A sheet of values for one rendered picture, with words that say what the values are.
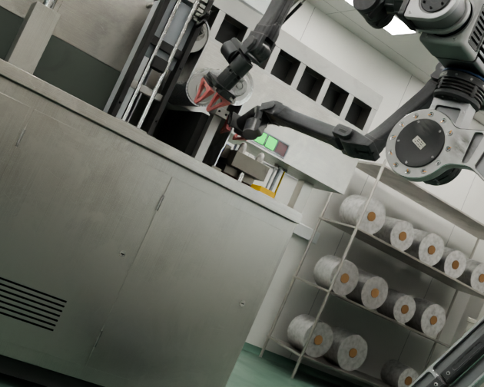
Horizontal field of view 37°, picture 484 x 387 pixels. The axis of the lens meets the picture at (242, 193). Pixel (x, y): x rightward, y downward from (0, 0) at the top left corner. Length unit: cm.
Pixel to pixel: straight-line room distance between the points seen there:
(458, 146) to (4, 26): 169
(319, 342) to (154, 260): 368
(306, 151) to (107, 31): 105
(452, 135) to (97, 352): 129
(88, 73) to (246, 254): 95
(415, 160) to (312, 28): 425
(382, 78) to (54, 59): 414
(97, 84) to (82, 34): 19
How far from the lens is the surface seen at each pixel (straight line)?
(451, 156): 194
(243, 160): 277
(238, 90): 277
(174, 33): 258
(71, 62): 290
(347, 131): 235
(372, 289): 617
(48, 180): 228
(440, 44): 199
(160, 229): 242
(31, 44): 260
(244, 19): 319
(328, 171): 343
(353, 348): 621
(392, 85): 665
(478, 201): 748
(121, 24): 297
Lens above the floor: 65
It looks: 5 degrees up
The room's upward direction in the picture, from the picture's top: 24 degrees clockwise
